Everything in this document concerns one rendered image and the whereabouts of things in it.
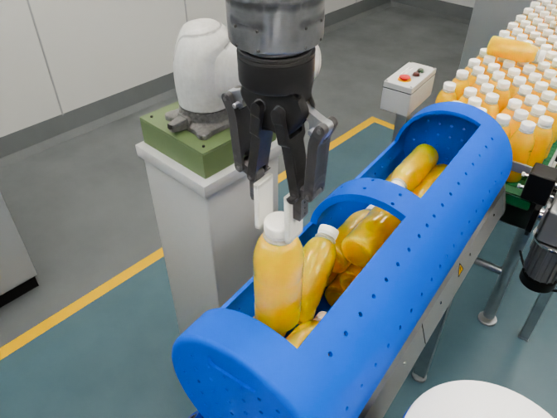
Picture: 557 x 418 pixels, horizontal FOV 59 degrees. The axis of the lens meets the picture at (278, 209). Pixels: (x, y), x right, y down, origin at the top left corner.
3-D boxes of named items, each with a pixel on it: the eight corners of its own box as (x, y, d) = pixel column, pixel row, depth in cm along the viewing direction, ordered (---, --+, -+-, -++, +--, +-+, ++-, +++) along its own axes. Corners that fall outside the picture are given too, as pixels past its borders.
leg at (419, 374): (409, 377, 198) (442, 269, 159) (415, 367, 202) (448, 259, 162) (423, 385, 196) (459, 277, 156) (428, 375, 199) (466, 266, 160)
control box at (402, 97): (379, 109, 165) (383, 80, 159) (404, 87, 178) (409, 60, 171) (407, 117, 161) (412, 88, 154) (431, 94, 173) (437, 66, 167)
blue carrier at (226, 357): (186, 415, 88) (152, 307, 71) (399, 182, 143) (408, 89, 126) (322, 516, 73) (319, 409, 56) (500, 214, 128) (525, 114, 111)
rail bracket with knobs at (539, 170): (510, 199, 143) (522, 170, 137) (518, 187, 148) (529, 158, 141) (547, 211, 139) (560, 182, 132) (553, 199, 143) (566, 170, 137)
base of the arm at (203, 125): (151, 123, 140) (148, 104, 137) (210, 98, 153) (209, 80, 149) (191, 147, 131) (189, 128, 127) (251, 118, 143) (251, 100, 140)
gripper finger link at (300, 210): (299, 177, 55) (322, 186, 54) (299, 211, 58) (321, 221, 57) (292, 183, 54) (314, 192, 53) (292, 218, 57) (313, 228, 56)
